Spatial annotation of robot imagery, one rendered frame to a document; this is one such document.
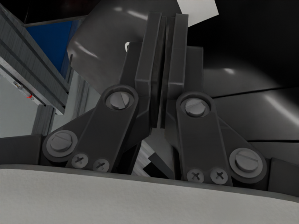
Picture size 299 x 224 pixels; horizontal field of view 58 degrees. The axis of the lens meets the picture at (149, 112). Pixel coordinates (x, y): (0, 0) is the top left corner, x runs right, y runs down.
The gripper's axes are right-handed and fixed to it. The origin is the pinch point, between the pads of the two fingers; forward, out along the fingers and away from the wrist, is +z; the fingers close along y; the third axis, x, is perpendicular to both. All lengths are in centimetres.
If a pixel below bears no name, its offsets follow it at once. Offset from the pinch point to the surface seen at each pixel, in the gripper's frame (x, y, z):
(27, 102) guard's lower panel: -77, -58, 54
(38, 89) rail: -33.0, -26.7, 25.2
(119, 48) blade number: -2.5, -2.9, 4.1
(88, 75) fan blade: -6.1, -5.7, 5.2
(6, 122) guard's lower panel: -80, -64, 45
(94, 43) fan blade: -3.0, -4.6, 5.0
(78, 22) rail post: -36, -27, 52
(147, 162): -15.9, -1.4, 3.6
